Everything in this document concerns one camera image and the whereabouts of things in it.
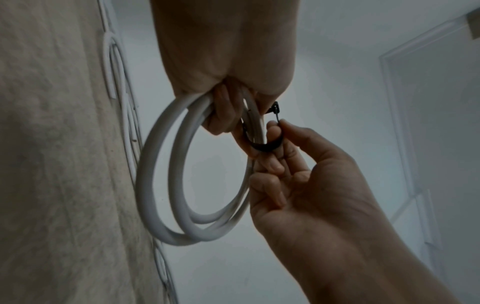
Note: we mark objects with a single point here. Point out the person's right hand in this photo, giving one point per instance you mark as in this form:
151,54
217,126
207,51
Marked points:
318,190

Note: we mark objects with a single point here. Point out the white door frame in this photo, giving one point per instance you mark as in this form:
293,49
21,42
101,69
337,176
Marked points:
401,124

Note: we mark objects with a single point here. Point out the person's left hand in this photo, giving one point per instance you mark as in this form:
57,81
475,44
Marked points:
225,44

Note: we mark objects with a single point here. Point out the person's right forearm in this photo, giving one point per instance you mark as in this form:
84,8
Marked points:
375,267

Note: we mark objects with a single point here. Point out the beige fabric sheet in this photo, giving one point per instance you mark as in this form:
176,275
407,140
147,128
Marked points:
56,163

